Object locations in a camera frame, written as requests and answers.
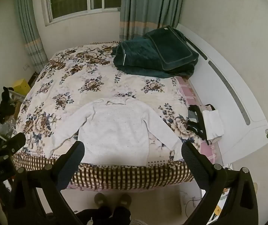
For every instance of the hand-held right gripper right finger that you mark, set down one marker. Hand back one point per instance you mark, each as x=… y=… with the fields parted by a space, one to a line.
x=193 y=161

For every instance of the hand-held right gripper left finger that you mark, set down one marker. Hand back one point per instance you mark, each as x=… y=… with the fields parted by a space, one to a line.
x=71 y=164

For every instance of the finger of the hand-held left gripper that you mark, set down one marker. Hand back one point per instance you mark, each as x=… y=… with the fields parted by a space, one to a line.
x=16 y=141

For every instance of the white knit sweater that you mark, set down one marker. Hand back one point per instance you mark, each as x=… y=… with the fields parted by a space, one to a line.
x=115 y=131

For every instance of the black cloth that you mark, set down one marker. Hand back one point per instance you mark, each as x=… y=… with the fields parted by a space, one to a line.
x=6 y=105

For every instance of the black and white bag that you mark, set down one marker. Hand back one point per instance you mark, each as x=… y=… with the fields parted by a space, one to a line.
x=196 y=121

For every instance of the white folded cloth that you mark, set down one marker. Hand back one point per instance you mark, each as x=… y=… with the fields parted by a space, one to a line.
x=212 y=124

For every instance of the brown slipper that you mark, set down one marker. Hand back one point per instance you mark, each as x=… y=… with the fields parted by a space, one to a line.
x=124 y=200
x=101 y=200

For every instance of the yellow box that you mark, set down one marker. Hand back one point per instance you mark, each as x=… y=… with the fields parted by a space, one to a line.
x=21 y=88

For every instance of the white bed headboard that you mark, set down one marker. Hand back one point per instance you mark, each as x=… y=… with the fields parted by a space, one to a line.
x=230 y=112

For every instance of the pink plaid bed sheet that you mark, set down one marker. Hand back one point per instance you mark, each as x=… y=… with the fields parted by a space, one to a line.
x=186 y=91

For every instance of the floral bed blanket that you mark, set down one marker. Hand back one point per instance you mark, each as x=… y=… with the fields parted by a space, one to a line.
x=77 y=79

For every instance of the teal striped curtain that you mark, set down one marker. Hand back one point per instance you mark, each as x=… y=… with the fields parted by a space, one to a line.
x=29 y=28
x=148 y=4

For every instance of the dark green pillow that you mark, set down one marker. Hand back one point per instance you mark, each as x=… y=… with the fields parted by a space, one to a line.
x=171 y=46

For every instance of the dark green folded blanket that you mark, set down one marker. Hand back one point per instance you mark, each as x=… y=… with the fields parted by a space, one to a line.
x=136 y=58

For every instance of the wall socket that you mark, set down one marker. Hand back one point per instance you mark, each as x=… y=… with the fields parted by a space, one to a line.
x=26 y=67

